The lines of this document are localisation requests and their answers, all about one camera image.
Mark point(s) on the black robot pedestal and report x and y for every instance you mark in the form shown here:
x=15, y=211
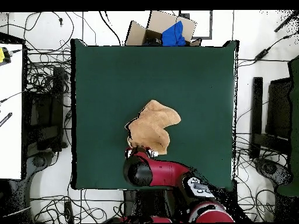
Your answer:
x=149, y=203

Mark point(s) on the blue garment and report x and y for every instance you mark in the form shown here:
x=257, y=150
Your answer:
x=174, y=36

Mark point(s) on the black upright bar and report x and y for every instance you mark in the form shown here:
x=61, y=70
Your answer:
x=256, y=112

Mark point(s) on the black power adapter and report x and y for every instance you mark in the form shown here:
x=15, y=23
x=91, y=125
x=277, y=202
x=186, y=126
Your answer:
x=261, y=54

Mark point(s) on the dark green fabric piece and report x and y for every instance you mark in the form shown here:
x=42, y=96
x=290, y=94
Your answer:
x=294, y=116

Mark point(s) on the yellow and black device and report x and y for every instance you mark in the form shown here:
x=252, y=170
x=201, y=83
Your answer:
x=2, y=56

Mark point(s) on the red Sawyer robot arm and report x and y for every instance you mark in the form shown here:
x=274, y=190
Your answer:
x=168, y=172

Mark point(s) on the white desk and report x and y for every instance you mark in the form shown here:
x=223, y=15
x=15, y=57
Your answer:
x=10, y=116

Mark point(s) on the open cardboard box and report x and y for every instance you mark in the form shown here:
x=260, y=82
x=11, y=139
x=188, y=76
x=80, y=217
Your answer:
x=161, y=21

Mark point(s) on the black flat strip tool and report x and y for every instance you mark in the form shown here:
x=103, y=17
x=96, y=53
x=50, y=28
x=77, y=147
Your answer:
x=5, y=119

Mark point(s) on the dark green table cloth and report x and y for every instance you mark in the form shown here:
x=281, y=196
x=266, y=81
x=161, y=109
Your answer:
x=105, y=81

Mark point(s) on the black tripod leg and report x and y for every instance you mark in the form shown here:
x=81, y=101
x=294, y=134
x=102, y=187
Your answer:
x=286, y=22

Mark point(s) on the black power strip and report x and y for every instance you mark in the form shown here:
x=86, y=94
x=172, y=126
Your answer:
x=68, y=212

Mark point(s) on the dark square floor frame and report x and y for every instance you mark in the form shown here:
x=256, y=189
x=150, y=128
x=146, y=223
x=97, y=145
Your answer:
x=211, y=28

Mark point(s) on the tan terry towel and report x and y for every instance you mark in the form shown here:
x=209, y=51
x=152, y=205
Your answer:
x=151, y=126

